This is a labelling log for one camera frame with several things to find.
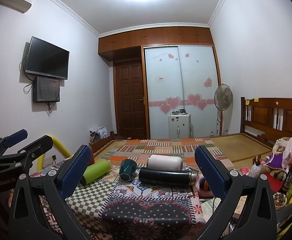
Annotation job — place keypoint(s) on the woven straw bed mat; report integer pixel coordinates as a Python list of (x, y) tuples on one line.
[(239, 148)]

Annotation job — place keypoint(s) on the frosted sliding wardrobe doors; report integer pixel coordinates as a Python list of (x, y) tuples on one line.
[(181, 79)]

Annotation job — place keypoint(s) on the standing electric fan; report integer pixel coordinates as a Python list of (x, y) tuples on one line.
[(223, 98)]

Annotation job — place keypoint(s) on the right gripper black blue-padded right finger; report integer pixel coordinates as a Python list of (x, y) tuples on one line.
[(258, 216)]

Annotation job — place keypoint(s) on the yellow foam tube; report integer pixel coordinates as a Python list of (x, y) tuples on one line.
[(59, 147)]

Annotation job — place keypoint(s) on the brown upper wardrobe cabinets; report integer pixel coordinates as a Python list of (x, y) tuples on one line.
[(128, 44)]

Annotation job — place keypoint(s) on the brown wooden door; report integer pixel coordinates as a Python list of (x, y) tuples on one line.
[(129, 99)]

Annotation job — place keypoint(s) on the black thermos flask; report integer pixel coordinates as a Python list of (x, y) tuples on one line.
[(181, 179)]

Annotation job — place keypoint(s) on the small black wall monitor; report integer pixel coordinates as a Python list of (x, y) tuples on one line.
[(45, 90)]

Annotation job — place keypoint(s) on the black wall television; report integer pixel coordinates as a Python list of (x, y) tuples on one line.
[(46, 59)]

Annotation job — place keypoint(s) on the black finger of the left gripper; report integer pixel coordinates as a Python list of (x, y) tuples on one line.
[(34, 150)]

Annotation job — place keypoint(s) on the purple dressed doll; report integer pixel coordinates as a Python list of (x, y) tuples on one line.
[(278, 161)]

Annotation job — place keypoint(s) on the wooden bed headboard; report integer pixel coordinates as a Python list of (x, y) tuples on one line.
[(266, 119)]

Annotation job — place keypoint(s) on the white cylindrical bottle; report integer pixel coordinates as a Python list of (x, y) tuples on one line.
[(163, 162)]

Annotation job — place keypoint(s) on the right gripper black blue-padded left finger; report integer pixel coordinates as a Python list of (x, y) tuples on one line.
[(27, 219)]

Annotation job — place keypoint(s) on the patchwork bed blanket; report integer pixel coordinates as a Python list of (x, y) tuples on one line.
[(141, 150)]

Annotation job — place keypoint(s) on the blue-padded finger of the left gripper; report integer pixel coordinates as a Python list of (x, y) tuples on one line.
[(15, 138)]

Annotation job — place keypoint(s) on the patterned colourful table cloth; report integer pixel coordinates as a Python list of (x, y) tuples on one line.
[(109, 208)]

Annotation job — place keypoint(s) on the lime green bottle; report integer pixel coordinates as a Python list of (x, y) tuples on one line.
[(95, 171)]

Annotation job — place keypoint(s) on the white small appliance cabinet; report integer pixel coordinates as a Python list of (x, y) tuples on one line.
[(179, 126)]

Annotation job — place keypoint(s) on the small clear plastic bottle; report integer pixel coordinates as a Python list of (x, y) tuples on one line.
[(255, 170)]

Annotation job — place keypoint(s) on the dark green faceted cup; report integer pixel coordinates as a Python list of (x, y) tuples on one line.
[(127, 170)]

